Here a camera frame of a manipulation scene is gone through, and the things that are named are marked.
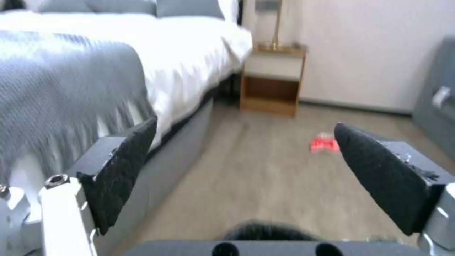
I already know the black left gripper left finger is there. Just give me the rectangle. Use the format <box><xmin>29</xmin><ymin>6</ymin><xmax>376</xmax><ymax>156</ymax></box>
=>
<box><xmin>0</xmin><ymin>116</ymin><xmax>159</xmax><ymax>256</ymax></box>

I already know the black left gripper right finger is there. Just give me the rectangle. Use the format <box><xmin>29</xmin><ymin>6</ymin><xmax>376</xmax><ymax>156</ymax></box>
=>
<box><xmin>334</xmin><ymin>122</ymin><xmax>455</xmax><ymax>256</ymax></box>

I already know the red crumpled plastic wrapper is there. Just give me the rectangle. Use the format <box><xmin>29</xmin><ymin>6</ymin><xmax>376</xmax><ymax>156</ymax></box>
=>
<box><xmin>308</xmin><ymin>131</ymin><xmax>343</xmax><ymax>155</ymax></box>

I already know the grey knitted blanket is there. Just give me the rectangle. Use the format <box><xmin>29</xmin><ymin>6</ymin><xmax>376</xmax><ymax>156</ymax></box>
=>
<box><xmin>0</xmin><ymin>30</ymin><xmax>158</xmax><ymax>178</ymax></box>

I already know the grey upholstered armchair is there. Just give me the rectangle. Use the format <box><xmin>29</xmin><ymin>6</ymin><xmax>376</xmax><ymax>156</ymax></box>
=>
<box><xmin>411</xmin><ymin>36</ymin><xmax>455</xmax><ymax>139</ymax></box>

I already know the bed with white duvet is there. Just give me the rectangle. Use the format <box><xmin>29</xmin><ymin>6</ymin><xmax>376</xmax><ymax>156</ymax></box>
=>
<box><xmin>0</xmin><ymin>0</ymin><xmax>254</xmax><ymax>166</ymax></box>

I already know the wooden bedside table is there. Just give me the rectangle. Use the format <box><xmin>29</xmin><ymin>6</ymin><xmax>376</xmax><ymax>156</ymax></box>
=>
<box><xmin>240</xmin><ymin>44</ymin><xmax>309</xmax><ymax>117</ymax></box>

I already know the grey pillow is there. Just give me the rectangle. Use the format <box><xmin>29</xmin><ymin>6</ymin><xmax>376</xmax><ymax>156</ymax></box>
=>
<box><xmin>35</xmin><ymin>0</ymin><xmax>159</xmax><ymax>16</ymax></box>
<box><xmin>155</xmin><ymin>0</ymin><xmax>228</xmax><ymax>18</ymax></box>

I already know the brass table lamp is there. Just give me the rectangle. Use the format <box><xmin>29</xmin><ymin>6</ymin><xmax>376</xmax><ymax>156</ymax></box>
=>
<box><xmin>254</xmin><ymin>0</ymin><xmax>293</xmax><ymax>52</ymax></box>

